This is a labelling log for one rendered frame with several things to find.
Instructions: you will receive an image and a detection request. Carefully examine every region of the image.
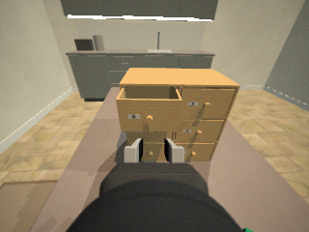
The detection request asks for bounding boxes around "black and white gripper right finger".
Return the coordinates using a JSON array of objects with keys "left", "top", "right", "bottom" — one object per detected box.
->
[{"left": 164, "top": 138, "right": 184, "bottom": 162}]

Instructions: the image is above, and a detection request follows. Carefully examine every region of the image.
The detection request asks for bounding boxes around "small brown wooden chest of drawers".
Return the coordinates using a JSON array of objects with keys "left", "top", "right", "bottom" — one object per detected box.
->
[{"left": 120, "top": 68, "right": 240, "bottom": 161}]

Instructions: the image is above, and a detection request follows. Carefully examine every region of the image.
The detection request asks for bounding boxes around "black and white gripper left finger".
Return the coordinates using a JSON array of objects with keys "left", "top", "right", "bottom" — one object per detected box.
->
[{"left": 124, "top": 138, "right": 143, "bottom": 162}]

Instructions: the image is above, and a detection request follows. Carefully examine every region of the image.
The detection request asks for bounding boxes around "wooden drawer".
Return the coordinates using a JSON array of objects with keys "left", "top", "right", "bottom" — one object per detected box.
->
[
  {"left": 174, "top": 142, "right": 215, "bottom": 160},
  {"left": 116, "top": 86, "right": 183, "bottom": 131},
  {"left": 141, "top": 142, "right": 167, "bottom": 160},
  {"left": 180, "top": 87, "right": 236, "bottom": 117},
  {"left": 175, "top": 118, "right": 224, "bottom": 141},
  {"left": 128, "top": 131, "right": 173, "bottom": 141}
]

